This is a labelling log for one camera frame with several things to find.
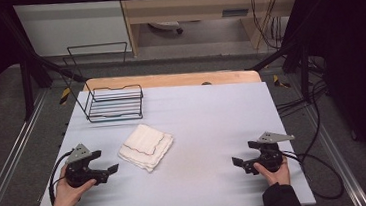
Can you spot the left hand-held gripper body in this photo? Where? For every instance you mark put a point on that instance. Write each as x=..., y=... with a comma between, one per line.
x=77, y=174

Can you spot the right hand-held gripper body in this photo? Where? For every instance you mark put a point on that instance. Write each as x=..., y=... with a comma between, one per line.
x=270, y=152

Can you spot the white towel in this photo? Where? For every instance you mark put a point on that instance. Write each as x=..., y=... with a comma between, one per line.
x=146, y=146

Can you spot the person's left hand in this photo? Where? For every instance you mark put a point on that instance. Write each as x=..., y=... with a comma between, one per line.
x=66, y=193

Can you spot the person's right hand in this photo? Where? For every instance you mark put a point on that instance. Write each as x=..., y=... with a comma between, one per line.
x=276, y=175

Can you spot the yellow black tape strip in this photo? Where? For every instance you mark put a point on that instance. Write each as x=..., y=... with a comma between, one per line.
x=281, y=81
x=65, y=96

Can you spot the light wooden table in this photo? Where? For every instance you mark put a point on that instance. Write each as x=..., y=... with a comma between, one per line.
x=169, y=80

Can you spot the white cabinet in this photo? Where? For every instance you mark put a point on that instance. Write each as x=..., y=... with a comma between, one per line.
x=70, y=25

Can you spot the white chair base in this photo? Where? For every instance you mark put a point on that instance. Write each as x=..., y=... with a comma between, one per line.
x=166, y=25

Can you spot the wooden desk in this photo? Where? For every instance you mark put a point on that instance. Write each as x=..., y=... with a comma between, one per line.
x=189, y=7

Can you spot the aluminium floor rail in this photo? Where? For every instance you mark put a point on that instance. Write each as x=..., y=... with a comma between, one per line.
x=340, y=159
x=11, y=154

